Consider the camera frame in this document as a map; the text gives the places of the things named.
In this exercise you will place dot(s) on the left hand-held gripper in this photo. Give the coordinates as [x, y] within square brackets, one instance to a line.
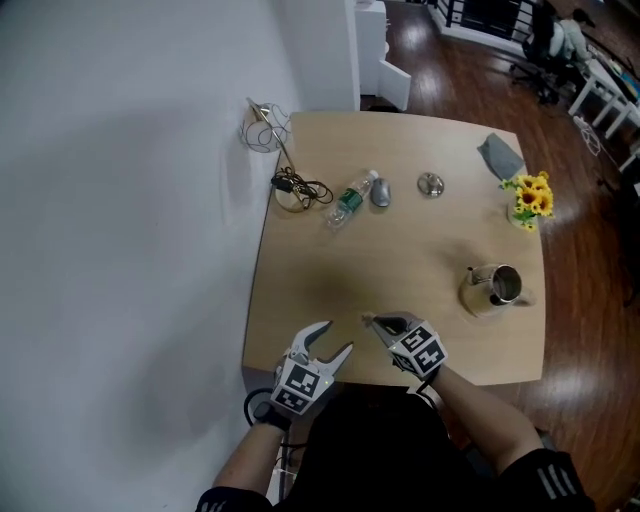
[300, 385]

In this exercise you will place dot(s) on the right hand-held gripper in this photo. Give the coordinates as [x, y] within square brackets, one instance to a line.
[420, 352]

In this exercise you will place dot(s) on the stainless steel pitcher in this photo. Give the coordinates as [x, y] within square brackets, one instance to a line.
[492, 292]

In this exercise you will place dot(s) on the person's left forearm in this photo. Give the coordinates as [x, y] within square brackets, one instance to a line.
[245, 460]

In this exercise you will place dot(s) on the person's right forearm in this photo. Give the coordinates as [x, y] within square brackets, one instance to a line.
[480, 415]

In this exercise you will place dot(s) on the round silver metal lid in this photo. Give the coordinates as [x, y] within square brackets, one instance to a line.
[430, 184]

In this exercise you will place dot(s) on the black wrist watch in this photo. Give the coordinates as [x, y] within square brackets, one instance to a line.
[262, 412]

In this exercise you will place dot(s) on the person's black clothing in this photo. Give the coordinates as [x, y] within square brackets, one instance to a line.
[375, 450]

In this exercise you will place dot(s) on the silver computer mouse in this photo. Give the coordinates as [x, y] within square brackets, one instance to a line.
[381, 192]

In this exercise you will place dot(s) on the clear plastic water bottle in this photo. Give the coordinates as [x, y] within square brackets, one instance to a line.
[350, 197]

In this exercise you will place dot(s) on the sunflowers in vase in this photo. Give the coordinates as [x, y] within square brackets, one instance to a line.
[532, 197]

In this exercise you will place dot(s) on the grey cloth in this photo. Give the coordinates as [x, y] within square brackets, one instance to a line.
[500, 155]

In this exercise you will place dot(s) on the black office chair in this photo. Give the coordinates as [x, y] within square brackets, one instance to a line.
[542, 55]

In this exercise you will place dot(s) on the white table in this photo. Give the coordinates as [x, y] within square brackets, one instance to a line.
[607, 95]

